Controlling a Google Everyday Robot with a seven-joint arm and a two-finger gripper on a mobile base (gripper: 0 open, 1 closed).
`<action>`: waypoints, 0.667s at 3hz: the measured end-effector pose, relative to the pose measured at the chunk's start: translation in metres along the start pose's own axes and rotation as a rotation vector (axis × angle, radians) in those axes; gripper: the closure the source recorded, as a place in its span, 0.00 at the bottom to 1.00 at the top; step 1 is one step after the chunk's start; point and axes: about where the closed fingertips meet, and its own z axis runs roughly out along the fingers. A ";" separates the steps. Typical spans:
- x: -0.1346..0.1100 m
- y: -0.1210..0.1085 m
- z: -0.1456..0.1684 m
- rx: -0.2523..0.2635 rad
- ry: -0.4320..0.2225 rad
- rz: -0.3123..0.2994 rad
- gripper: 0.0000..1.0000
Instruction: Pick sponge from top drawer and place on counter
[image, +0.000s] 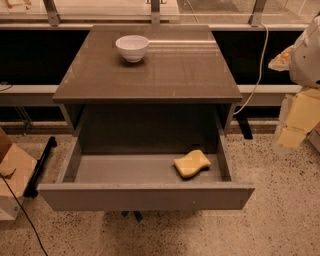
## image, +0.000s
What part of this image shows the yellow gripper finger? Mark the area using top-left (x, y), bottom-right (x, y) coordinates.
top-left (278, 89), bottom-right (320, 149)
top-left (268, 45), bottom-right (294, 72)

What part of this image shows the yellow wavy sponge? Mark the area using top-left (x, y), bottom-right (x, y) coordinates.
top-left (174, 150), bottom-right (211, 178)

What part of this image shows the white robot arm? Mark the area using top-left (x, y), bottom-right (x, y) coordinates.
top-left (268, 16), bottom-right (320, 148)

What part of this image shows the grey cabinet with counter top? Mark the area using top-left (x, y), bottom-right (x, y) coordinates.
top-left (52, 24), bottom-right (243, 155)

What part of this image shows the grey open top drawer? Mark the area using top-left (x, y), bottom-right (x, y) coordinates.
top-left (37, 109), bottom-right (256, 212)

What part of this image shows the white ceramic bowl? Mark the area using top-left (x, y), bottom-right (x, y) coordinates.
top-left (115, 35), bottom-right (149, 63)

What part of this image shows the black bar on floor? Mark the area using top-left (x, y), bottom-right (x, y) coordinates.
top-left (23, 136), bottom-right (57, 198)

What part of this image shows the cardboard box on floor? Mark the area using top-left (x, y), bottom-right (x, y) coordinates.
top-left (0, 128), bottom-right (37, 221)

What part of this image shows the white hanging cable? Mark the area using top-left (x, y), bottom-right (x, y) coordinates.
top-left (233, 23), bottom-right (270, 116)

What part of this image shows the black cable on floor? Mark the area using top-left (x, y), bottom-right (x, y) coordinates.
top-left (0, 173), bottom-right (49, 256)

